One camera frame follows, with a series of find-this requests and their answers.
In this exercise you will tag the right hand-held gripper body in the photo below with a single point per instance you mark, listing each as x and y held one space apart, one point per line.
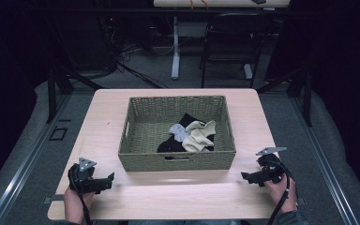
271 170

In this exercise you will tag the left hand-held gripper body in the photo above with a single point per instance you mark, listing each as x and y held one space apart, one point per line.
84 182

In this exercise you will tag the person's left hand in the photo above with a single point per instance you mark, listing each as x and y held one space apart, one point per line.
75 204

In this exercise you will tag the person's right hand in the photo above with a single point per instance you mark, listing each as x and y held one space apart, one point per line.
283 197

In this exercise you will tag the beige sock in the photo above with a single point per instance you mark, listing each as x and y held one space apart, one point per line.
204 126
197 142

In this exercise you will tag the woven wicker basket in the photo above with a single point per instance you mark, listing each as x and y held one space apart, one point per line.
147 125

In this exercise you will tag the black sock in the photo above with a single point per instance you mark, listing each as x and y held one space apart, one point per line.
172 145

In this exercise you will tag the black metal stand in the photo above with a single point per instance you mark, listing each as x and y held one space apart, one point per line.
307 97
52 93

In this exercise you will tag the grey sock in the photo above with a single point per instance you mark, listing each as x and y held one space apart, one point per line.
178 131

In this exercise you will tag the black folding chair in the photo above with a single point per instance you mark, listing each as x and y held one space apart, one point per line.
231 34

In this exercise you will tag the white desk with metal legs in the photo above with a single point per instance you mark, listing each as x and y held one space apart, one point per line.
176 47

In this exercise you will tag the small black device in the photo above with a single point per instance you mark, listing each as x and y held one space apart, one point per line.
258 1

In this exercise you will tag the aluminium floor rail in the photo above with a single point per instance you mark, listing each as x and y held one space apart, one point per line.
22 170
325 168

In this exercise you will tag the black square floor frame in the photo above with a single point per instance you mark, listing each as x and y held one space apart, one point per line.
58 133

